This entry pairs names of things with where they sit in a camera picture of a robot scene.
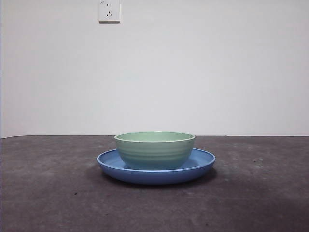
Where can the blue round plate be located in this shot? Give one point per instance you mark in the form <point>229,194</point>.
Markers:
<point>154,177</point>

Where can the green ribbed bowl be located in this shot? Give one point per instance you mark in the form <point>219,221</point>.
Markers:
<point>154,152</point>

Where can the white wall power socket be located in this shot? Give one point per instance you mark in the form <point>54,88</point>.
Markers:
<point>109,12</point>

